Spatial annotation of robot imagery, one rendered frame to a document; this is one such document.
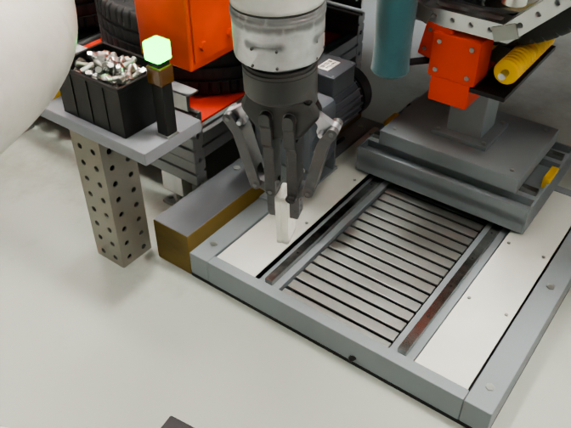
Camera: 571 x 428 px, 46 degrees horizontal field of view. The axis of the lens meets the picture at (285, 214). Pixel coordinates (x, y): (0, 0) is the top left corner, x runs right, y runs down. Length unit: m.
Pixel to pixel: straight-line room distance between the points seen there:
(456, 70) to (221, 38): 0.55
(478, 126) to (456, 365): 0.68
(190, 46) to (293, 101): 0.85
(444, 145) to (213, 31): 0.70
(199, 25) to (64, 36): 1.15
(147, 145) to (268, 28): 0.83
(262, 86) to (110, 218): 1.10
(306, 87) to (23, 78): 0.39
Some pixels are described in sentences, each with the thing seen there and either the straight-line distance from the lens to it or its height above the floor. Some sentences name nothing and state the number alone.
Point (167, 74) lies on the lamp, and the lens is 1.36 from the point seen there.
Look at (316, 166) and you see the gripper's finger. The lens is 0.72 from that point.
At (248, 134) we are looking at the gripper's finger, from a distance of 0.74.
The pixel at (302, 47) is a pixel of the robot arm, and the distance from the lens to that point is 0.63.
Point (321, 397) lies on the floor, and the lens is 1.48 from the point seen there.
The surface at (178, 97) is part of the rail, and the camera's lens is 1.72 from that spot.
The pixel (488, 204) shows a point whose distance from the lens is 1.80.
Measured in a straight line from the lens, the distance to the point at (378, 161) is 1.89.
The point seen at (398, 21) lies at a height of 0.62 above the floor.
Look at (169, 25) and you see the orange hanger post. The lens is 1.51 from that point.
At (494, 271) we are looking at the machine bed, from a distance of 1.70.
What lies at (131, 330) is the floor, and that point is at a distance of 1.64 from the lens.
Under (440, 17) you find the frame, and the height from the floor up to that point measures 0.60.
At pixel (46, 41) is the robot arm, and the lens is 0.33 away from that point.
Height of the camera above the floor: 1.20
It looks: 39 degrees down
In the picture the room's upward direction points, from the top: straight up
